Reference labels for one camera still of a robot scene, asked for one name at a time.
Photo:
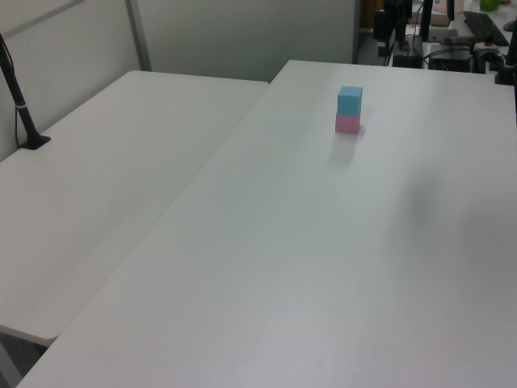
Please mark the black camera stand pole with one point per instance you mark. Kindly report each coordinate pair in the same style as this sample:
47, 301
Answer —
16, 95

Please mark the black flat device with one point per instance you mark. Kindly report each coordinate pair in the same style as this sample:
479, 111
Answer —
407, 60

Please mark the pink cube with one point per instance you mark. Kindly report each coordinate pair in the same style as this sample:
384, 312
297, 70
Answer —
347, 123

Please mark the black box speaker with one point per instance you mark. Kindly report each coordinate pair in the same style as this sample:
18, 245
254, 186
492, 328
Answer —
381, 24

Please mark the green object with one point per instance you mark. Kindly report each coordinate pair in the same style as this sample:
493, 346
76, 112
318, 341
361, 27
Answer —
489, 4

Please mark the blue cube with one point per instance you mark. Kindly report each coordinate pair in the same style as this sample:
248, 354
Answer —
350, 99

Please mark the black keyboard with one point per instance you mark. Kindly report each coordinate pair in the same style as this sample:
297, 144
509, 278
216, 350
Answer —
484, 26

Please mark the black clamp mount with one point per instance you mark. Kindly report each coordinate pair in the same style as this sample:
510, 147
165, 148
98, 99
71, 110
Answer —
505, 66

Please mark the black monitor stand pole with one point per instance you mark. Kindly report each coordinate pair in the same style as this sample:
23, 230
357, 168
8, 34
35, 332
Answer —
426, 20

